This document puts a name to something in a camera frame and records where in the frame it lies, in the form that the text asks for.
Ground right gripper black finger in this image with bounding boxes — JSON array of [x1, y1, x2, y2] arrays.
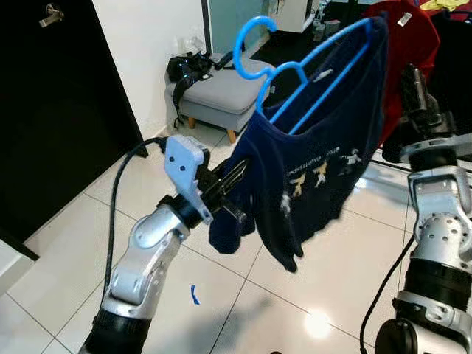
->
[[417, 72, 436, 117], [402, 65, 419, 117]]

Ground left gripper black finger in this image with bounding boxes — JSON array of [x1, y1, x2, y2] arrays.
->
[[220, 162, 251, 194], [215, 158, 251, 184]]

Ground navy blue printed t-shirt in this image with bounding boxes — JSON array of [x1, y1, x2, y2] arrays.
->
[[209, 15, 390, 274]]

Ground blue plastic hanger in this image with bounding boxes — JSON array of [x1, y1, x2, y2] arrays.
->
[[233, 15, 373, 137]]

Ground red t-shirt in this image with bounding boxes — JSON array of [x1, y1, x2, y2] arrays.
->
[[361, 0, 437, 148]]

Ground grey ottoman wooden legs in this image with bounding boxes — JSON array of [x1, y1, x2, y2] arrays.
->
[[166, 58, 268, 142]]

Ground red shirt large yellow print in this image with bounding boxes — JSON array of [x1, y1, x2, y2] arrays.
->
[[420, 0, 472, 12]]

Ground black door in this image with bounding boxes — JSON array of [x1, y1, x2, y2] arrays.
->
[[0, 0, 145, 260]]

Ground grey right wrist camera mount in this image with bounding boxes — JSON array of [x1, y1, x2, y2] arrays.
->
[[402, 133, 472, 164]]

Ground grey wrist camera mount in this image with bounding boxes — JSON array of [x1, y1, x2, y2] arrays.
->
[[402, 133, 472, 164], [164, 135, 215, 226]]

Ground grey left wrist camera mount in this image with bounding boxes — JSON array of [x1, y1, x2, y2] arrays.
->
[[164, 135, 215, 226]]

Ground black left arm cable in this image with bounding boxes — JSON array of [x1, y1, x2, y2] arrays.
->
[[107, 136, 167, 296]]

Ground black bag with straps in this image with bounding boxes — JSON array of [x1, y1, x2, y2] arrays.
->
[[166, 50, 240, 128]]

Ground metal door handle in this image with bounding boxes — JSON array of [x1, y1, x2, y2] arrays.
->
[[38, 4, 66, 29]]

